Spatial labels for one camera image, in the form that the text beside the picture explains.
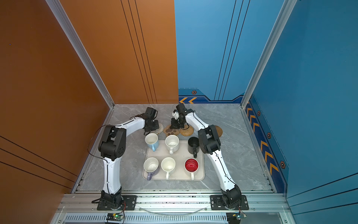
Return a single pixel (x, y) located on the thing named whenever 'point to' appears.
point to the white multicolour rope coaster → (158, 130)
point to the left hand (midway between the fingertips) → (157, 125)
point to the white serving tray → (180, 157)
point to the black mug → (193, 145)
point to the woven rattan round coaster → (187, 130)
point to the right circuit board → (233, 218)
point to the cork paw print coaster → (168, 130)
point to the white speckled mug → (172, 142)
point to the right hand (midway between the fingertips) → (170, 127)
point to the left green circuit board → (115, 217)
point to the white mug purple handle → (150, 164)
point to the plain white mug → (168, 164)
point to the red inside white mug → (191, 165)
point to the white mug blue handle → (152, 141)
